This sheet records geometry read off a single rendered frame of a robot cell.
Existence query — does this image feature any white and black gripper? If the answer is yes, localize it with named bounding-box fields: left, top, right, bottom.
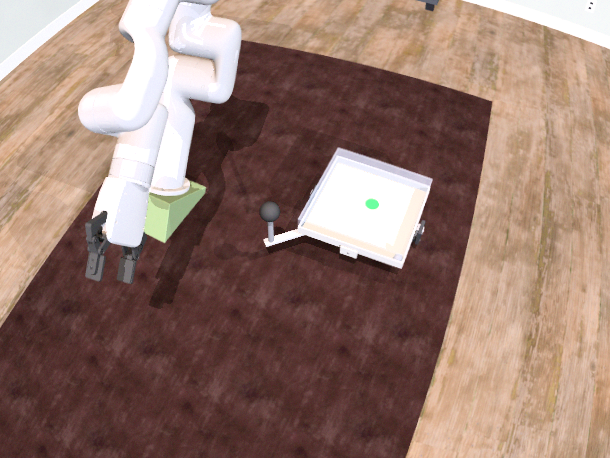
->
left=85, top=175, right=151, bottom=284

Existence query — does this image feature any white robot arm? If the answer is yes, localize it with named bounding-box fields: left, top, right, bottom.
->
left=78, top=0, right=242, bottom=196

